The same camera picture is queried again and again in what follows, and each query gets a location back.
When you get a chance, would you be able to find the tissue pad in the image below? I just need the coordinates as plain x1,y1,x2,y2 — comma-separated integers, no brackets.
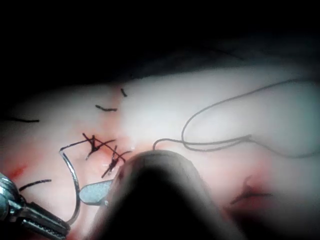
0,67,320,240

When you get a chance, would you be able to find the curved steel needle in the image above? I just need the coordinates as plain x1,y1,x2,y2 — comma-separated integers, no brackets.
59,148,82,225

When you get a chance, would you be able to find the black stitching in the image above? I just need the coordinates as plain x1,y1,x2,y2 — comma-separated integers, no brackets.
82,133,133,179

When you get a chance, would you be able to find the left arm needle driver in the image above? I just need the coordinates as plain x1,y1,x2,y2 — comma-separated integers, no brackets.
0,172,29,224

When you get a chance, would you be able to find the left arm needle driver jaw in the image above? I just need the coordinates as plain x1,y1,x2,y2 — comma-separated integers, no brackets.
20,215,69,237
23,201,71,229

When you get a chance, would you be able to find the right arm needle driver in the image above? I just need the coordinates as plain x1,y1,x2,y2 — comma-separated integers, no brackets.
108,149,186,201

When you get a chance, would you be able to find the right arm needle driver jaw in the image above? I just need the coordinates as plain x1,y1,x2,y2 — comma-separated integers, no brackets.
79,179,114,203
83,200,110,207

